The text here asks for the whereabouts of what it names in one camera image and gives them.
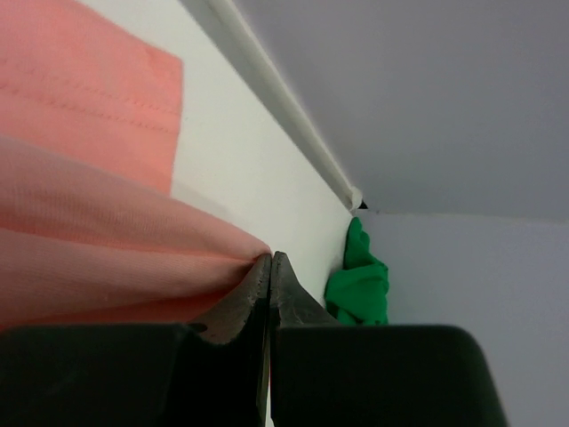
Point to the crumpled green t-shirt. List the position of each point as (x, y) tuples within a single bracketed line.
[(357, 293)]

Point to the aluminium rear table rail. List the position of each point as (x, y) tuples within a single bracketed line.
[(287, 108)]

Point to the pink polo shirt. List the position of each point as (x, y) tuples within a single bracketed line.
[(90, 120)]

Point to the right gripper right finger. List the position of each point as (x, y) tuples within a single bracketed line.
[(323, 373)]

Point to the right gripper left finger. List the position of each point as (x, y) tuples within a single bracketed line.
[(211, 371)]

